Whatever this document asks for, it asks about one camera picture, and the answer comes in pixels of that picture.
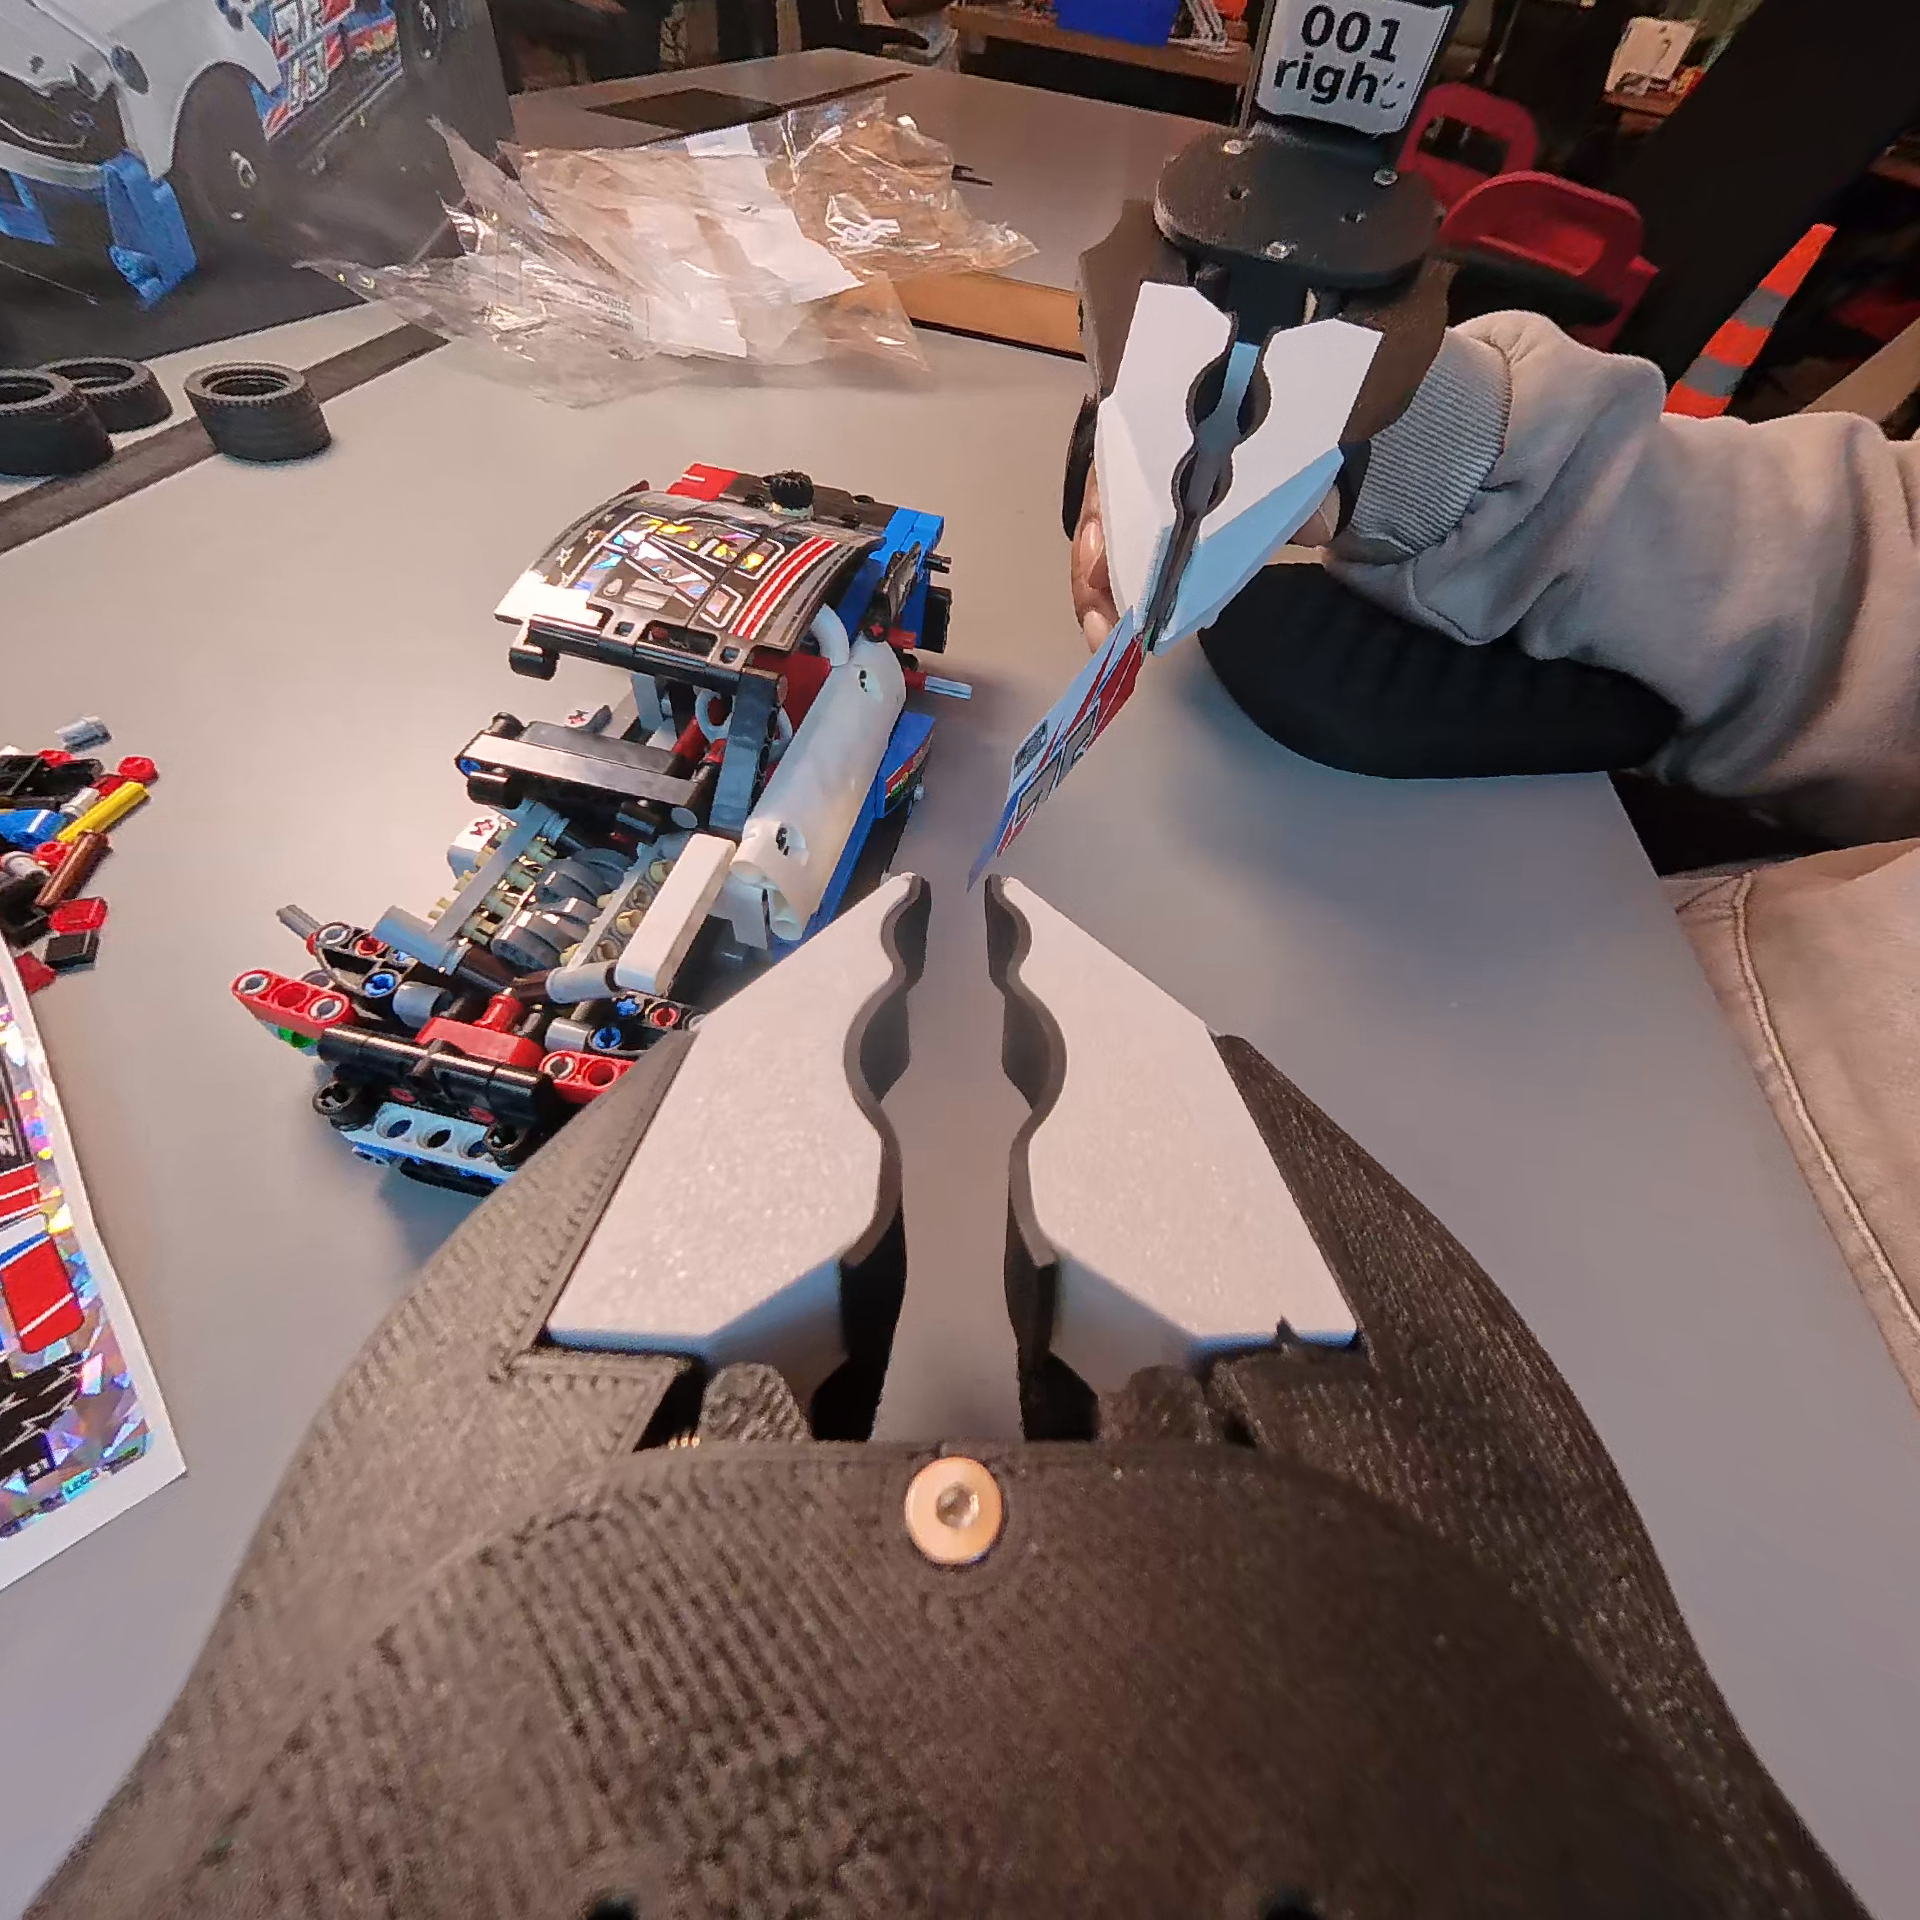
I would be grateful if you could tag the clear plastic bag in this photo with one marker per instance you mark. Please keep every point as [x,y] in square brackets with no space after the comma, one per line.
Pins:
[599,270]
[901,182]

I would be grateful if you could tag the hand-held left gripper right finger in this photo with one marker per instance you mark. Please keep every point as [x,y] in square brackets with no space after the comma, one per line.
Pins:
[1172,1202]

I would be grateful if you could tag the red chair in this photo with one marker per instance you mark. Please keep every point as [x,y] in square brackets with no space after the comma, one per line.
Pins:
[1546,247]
[1477,128]

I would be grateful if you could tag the red white blue sticker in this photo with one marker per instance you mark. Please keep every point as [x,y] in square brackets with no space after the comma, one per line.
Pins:
[1066,750]

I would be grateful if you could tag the black rubber lego tire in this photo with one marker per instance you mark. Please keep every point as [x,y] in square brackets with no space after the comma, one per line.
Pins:
[254,412]
[130,387]
[45,428]

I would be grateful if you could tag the person's right forearm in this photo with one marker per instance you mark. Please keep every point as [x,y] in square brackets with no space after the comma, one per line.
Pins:
[1652,557]

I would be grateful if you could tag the lego set box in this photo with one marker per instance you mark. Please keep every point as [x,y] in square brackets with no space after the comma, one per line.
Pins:
[150,149]

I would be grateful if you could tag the holographic sticker sheet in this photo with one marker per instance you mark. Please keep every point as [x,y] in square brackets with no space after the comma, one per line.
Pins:
[61,1349]

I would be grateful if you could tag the pile of mixed lego pieces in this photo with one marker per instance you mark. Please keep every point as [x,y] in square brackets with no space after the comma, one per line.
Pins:
[67,855]

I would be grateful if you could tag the orange grey striped object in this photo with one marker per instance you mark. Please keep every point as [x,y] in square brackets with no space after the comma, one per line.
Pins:
[1757,323]

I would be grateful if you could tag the person's right hand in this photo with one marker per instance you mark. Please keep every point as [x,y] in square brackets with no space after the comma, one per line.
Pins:
[1093,557]

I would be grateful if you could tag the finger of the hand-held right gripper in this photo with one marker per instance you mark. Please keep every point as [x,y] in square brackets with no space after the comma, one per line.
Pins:
[1277,495]
[1142,435]

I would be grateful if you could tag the person's torso in beige hoodie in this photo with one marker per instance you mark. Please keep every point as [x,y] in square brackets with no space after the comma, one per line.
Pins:
[1829,1050]

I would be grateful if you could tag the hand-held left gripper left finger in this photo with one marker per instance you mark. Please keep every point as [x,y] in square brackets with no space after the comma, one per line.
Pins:
[735,1186]

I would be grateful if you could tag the lego race car model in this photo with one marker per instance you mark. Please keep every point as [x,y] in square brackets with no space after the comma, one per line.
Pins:
[676,720]

